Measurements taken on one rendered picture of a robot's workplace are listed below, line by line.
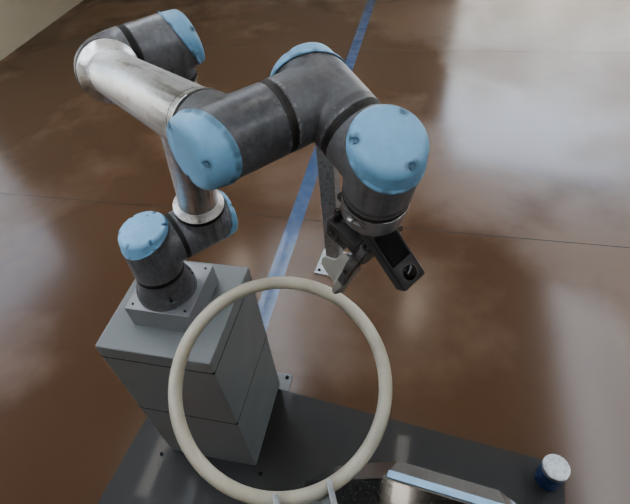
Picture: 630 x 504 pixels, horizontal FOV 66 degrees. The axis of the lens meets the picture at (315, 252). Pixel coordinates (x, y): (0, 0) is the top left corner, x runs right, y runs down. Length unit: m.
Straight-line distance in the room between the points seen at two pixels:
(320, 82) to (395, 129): 0.11
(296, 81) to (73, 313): 2.64
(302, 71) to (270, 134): 0.09
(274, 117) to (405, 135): 0.14
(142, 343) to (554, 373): 1.84
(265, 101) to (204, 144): 0.09
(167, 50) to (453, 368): 1.92
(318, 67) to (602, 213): 2.97
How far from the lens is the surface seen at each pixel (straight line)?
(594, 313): 2.88
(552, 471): 2.22
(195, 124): 0.53
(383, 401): 1.10
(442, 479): 1.47
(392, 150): 0.53
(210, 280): 1.67
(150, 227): 1.47
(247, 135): 0.54
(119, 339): 1.71
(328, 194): 2.44
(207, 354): 1.57
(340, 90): 0.58
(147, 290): 1.57
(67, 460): 2.61
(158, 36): 1.08
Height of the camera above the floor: 2.13
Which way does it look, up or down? 46 degrees down
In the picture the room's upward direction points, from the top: 7 degrees counter-clockwise
